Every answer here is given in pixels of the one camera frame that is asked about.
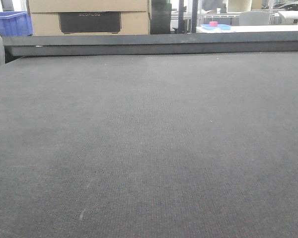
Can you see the dark grey conveyor belt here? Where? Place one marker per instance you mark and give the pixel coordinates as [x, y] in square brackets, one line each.
[172, 146]

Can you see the lower cardboard box black label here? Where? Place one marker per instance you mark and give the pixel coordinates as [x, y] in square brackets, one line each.
[132, 23]

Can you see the upper cardboard box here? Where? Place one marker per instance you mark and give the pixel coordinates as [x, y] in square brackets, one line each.
[45, 6]

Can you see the black equipment column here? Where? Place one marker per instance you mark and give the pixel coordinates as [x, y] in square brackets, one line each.
[160, 17]

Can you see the pink tape roll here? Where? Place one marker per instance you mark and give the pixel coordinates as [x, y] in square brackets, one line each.
[213, 23]

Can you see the blue plastic crate background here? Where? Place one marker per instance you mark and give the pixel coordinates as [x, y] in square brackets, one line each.
[15, 23]

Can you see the white background table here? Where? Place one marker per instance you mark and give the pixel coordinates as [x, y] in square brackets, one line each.
[243, 29]

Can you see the dark conveyor side rail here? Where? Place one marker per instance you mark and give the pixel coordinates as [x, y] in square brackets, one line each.
[172, 44]

